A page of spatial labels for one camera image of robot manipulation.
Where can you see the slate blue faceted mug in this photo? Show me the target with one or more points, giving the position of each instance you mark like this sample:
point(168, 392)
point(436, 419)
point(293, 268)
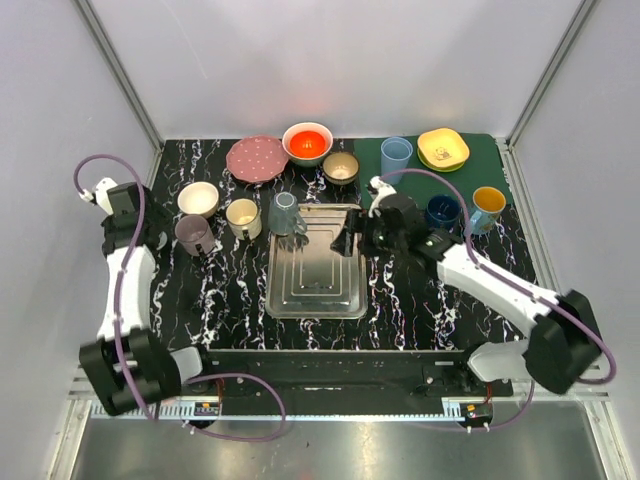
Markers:
point(284, 216)

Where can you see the dark blue mug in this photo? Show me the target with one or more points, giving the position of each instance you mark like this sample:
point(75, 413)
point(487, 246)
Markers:
point(442, 212)

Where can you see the brown patterned bowl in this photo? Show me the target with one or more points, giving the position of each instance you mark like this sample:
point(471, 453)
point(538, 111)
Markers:
point(340, 168)

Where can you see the pink dotted plate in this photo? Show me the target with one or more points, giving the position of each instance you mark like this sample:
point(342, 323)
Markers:
point(256, 159)

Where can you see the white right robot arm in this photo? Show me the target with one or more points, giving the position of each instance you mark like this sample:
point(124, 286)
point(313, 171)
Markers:
point(562, 339)

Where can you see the pink mug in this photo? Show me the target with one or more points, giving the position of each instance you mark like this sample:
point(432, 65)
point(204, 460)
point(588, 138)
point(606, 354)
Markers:
point(195, 235)

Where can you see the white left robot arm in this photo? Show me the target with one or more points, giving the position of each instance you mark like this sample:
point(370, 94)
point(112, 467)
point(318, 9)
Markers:
point(127, 360)

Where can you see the yellow square dish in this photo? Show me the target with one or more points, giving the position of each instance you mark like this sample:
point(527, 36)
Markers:
point(443, 147)

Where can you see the metal tray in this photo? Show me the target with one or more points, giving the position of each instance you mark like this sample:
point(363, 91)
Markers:
point(306, 279)

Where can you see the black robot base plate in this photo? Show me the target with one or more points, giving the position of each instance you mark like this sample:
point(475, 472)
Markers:
point(346, 383)

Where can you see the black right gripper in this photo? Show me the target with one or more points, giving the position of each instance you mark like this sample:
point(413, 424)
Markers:
point(356, 223)

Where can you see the blue butterfly mug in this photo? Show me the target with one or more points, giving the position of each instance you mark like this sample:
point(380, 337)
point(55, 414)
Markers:
point(488, 204)

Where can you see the green mat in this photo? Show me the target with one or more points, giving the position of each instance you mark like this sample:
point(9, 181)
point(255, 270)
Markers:
point(483, 168)

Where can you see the cream tan bowl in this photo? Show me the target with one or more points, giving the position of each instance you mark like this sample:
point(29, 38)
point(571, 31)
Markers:
point(199, 198)

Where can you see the bowl with orange inside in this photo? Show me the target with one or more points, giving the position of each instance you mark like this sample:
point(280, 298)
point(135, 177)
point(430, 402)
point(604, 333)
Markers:
point(307, 143)

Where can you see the blue plastic cup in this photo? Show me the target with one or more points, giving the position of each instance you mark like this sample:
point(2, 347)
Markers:
point(395, 155)

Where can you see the green square dish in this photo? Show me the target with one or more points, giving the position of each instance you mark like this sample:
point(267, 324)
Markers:
point(436, 168)

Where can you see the cream mug black handle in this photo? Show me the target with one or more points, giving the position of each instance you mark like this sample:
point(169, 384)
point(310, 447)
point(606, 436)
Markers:
point(244, 219)

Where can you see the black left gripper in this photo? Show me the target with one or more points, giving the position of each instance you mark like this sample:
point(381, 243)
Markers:
point(163, 226)

